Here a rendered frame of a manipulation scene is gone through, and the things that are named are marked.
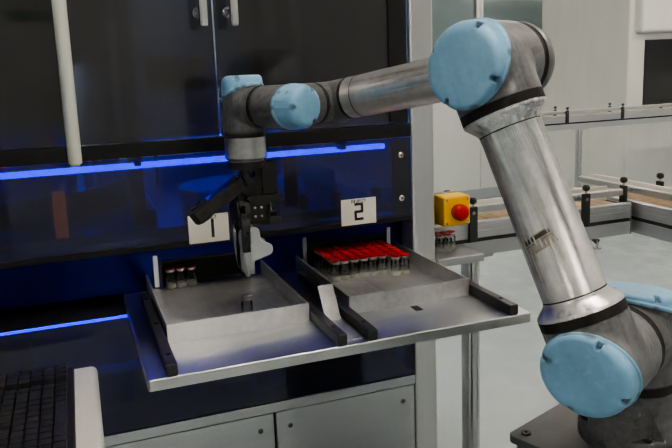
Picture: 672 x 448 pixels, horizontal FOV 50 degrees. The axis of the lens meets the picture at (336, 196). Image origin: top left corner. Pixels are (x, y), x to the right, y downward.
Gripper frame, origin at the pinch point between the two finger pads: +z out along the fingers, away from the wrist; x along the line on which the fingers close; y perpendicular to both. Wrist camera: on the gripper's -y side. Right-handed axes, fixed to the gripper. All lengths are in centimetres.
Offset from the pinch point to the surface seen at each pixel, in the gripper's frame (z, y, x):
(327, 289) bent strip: 5.1, 15.1, -4.4
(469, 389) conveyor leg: 52, 69, 36
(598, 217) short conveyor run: 7, 108, 31
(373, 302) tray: 8.6, 23.8, -5.7
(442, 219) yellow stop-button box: 0, 53, 20
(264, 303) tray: 9.8, 5.7, 7.4
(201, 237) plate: -2.4, -3.8, 19.9
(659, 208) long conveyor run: 5, 121, 22
